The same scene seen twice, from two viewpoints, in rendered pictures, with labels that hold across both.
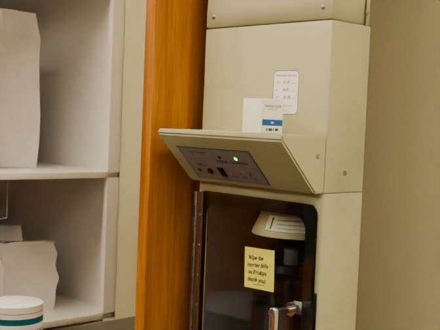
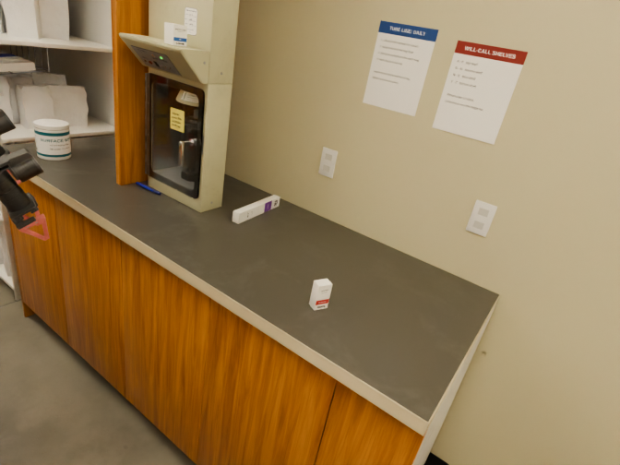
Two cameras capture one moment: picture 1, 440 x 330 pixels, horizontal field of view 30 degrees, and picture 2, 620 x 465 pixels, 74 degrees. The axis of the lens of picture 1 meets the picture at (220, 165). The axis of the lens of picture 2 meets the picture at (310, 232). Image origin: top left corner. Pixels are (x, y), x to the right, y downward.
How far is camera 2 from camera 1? 0.24 m
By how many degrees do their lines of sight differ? 27
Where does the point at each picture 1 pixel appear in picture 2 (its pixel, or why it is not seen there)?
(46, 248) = (79, 90)
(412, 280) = (265, 130)
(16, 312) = (51, 128)
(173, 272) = (136, 116)
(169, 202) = (131, 77)
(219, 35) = not seen: outside the picture
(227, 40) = not seen: outside the picture
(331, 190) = (213, 82)
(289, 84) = (192, 17)
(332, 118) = (214, 41)
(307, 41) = not seen: outside the picture
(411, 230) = (267, 104)
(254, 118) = (170, 35)
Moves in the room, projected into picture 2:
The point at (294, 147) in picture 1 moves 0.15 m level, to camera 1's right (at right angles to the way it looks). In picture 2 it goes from (189, 56) to (239, 65)
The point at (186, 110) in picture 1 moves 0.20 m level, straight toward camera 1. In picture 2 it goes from (139, 22) to (131, 24)
